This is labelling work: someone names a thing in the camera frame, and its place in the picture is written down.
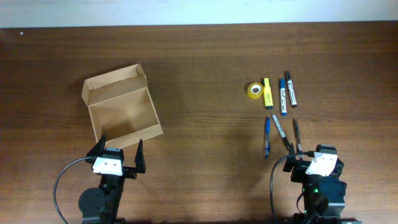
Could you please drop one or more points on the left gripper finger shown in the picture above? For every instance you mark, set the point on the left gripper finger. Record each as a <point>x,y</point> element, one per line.
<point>99,147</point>
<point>139,159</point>

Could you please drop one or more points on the black whiteboard marker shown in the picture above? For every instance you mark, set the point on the black whiteboard marker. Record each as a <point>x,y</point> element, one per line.
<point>293,100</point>

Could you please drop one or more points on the blue ballpoint pen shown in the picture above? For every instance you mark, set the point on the blue ballpoint pen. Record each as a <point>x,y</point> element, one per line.
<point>267,132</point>

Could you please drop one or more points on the yellow highlighter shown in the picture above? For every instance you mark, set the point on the yellow highlighter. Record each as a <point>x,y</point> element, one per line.
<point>267,94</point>

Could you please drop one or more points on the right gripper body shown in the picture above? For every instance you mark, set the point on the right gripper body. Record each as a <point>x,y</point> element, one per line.
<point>298,168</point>

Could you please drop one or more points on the black ballpoint pen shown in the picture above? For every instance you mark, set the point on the black ballpoint pen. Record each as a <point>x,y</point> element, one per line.
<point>297,135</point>

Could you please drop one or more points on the grey Sharpie marker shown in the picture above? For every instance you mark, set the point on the grey Sharpie marker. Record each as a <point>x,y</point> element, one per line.
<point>281,132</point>

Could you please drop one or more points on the blue whiteboard marker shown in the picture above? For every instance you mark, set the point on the blue whiteboard marker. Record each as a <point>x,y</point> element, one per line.
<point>283,104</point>

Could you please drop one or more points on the yellow tape roll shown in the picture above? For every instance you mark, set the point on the yellow tape roll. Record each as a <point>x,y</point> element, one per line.
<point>255,90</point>

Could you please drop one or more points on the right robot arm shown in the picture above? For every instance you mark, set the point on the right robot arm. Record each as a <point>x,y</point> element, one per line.
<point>322,192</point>

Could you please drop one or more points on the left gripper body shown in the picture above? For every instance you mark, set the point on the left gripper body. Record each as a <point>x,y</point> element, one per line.
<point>128,170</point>

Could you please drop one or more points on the cardboard box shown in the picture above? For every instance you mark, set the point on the cardboard box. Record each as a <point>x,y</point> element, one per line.
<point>121,107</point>

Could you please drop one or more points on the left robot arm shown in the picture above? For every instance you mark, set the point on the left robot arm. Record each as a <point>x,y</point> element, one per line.
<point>101,204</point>

